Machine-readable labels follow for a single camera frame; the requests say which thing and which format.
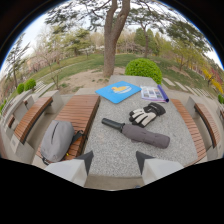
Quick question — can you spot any black and white glove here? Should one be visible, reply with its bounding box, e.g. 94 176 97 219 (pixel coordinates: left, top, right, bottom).
128 102 167 129

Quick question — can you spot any grey backpack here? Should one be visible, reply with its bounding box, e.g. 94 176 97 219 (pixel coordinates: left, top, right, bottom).
40 119 85 166

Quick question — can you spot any grey folded umbrella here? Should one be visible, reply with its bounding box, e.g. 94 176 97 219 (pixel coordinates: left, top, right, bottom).
101 117 171 150

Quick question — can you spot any wooden slat bench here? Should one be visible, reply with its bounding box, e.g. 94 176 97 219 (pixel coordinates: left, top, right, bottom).
194 102 222 149
170 98 204 167
35 94 101 162
12 96 54 145

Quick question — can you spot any purple-edged magazine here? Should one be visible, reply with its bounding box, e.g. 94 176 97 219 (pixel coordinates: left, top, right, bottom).
140 84 170 104

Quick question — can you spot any blue mat with yellow duck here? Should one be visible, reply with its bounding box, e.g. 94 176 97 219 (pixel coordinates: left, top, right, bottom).
95 80 143 105

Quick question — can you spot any small round green bush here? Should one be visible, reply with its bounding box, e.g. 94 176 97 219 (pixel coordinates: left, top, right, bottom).
16 82 25 95
23 78 37 92

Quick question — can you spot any large tree trunk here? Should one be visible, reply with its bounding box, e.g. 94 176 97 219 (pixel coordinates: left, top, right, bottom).
101 0 131 79

